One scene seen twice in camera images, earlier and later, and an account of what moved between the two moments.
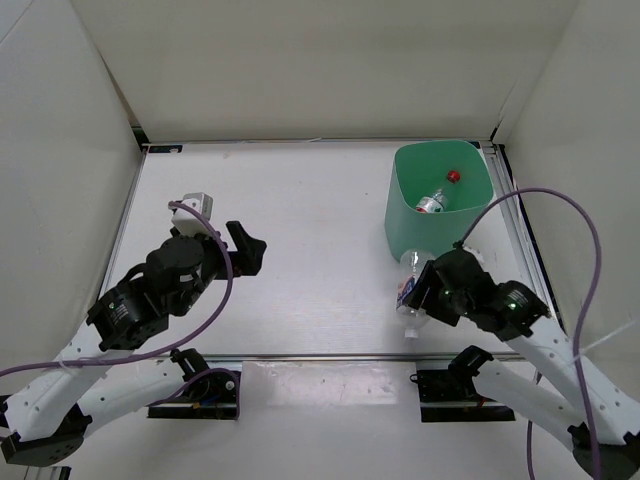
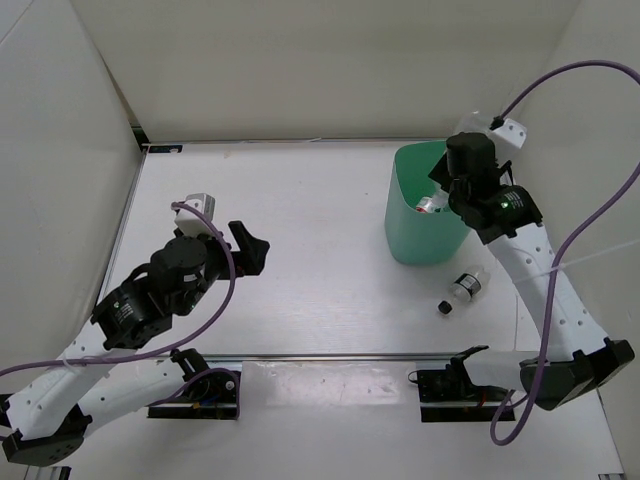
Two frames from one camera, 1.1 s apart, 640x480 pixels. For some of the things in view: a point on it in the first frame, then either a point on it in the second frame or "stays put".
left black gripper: x=247 y=260 stays put
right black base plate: x=449 y=396 stays put
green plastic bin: x=419 y=170 stays put
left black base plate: x=213 y=396 stays put
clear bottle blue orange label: x=411 y=263 -> x=440 y=200
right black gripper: x=437 y=313 -> x=439 y=174
